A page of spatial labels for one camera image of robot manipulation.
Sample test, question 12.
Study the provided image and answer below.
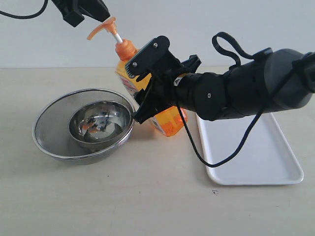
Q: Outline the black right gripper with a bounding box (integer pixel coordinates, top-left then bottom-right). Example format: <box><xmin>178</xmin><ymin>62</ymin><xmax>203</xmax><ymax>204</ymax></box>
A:
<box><xmin>132</xmin><ymin>55</ymin><xmax>201</xmax><ymax>123</ymax></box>

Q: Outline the orange pump soap bottle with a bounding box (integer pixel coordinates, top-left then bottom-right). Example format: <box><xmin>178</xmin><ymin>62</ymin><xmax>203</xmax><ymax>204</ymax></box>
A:
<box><xmin>87</xmin><ymin>17</ymin><xmax>184</xmax><ymax>137</ymax></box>

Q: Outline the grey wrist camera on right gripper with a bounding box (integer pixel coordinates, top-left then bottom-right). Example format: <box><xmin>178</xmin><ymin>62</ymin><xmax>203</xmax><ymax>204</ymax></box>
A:
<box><xmin>125</xmin><ymin>35</ymin><xmax>172</xmax><ymax>79</ymax></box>

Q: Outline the small stainless steel bowl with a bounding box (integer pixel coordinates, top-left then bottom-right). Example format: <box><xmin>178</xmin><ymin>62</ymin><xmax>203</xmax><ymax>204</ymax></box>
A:
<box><xmin>68</xmin><ymin>100</ymin><xmax>132</xmax><ymax>150</ymax></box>

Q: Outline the steel mesh colander basket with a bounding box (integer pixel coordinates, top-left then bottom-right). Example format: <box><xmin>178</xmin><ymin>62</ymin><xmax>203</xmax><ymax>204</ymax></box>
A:
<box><xmin>32</xmin><ymin>88</ymin><xmax>135</xmax><ymax>165</ymax></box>

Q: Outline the white rectangular plastic tray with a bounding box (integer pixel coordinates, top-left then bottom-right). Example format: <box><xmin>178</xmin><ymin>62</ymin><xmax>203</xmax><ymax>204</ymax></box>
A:
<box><xmin>196</xmin><ymin>114</ymin><xmax>304</xmax><ymax>185</ymax></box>

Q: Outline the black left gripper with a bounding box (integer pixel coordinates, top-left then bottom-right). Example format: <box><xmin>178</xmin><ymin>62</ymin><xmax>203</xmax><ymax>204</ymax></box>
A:
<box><xmin>52</xmin><ymin>0</ymin><xmax>110</xmax><ymax>27</ymax></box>

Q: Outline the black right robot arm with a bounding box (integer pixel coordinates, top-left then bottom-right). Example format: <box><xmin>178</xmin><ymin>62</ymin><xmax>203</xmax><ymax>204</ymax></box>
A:
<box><xmin>133</xmin><ymin>49</ymin><xmax>315</xmax><ymax>123</ymax></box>

